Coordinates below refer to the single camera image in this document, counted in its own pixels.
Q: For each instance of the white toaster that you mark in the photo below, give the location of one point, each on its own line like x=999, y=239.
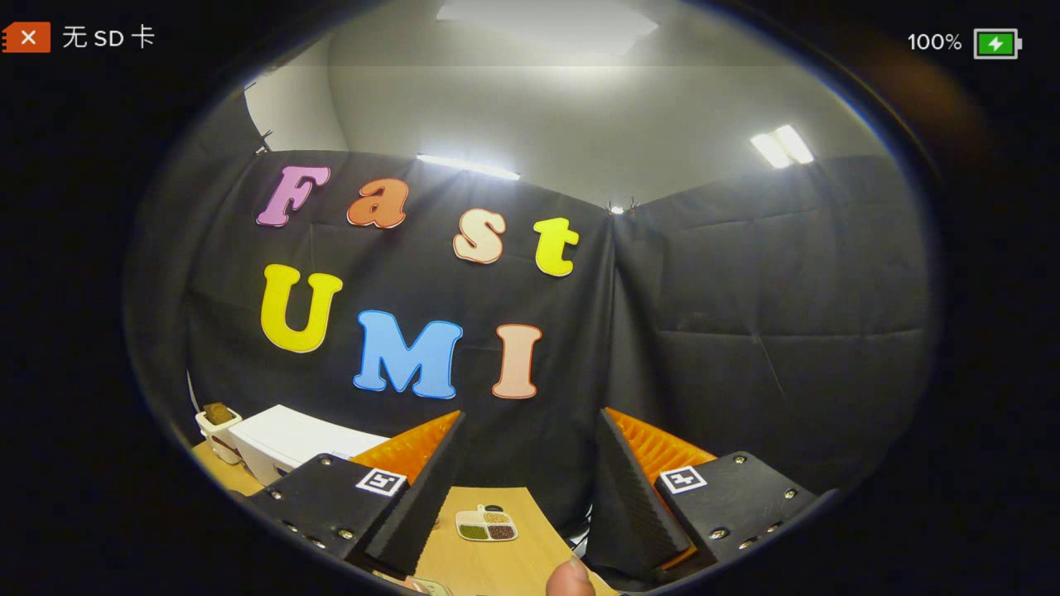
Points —
x=219, y=439

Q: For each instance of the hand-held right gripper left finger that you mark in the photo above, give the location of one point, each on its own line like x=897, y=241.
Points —
x=414, y=513

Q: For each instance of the white microwave oven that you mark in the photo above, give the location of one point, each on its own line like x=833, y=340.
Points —
x=298, y=443

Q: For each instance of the double ceiling light panel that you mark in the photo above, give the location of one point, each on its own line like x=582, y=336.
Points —
x=782, y=146

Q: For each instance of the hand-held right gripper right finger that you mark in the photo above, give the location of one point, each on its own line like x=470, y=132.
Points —
x=633, y=513

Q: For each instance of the white divided snack dish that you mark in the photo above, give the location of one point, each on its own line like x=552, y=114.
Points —
x=487, y=525

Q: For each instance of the large ceiling light panel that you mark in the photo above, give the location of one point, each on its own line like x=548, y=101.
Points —
x=546, y=25

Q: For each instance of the black backdrop cloth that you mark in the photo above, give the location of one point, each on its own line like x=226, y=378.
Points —
x=745, y=331

